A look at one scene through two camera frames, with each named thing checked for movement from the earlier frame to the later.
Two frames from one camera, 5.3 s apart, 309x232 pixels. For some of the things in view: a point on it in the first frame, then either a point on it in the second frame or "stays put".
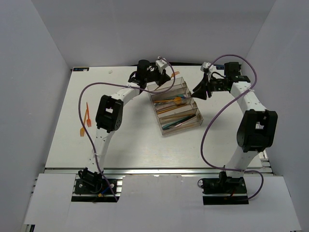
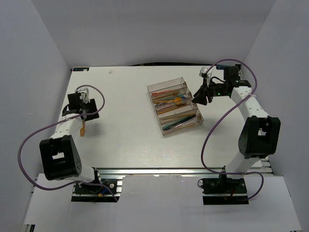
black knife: x=179 y=121 stays put
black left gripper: x=162 y=78 -> x=92 y=106
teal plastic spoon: x=179 y=95 stays put
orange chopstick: x=171 y=109 stays put
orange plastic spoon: x=177 y=100 stays put
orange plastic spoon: x=175 y=73 -> x=172 y=92
